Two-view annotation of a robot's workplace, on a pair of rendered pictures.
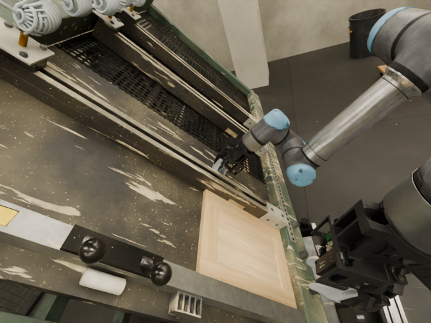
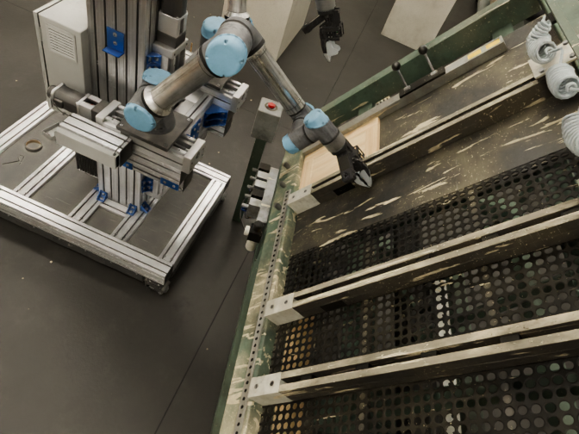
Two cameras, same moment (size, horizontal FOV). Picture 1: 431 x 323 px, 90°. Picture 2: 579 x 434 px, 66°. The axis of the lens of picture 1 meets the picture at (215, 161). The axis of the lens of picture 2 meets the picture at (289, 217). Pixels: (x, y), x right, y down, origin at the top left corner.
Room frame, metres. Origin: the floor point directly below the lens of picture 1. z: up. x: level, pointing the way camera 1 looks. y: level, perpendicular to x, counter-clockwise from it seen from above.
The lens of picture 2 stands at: (1.77, -0.73, 2.30)
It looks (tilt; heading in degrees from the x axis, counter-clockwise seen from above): 48 degrees down; 155
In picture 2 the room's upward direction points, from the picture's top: 24 degrees clockwise
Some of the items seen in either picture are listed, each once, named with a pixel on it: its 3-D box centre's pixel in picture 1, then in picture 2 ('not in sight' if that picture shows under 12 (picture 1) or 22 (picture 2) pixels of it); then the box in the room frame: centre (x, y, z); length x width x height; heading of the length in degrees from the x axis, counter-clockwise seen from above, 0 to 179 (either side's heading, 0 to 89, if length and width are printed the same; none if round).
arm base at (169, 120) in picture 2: not in sight; (156, 112); (0.30, -0.76, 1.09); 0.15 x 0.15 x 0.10
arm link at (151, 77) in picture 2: not in sight; (157, 89); (0.31, -0.76, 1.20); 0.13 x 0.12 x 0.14; 164
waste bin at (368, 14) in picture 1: (363, 34); not in sight; (3.74, -3.30, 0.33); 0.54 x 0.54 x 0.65
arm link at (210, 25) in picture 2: not in sight; (214, 35); (-0.15, -0.54, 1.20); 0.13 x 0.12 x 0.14; 129
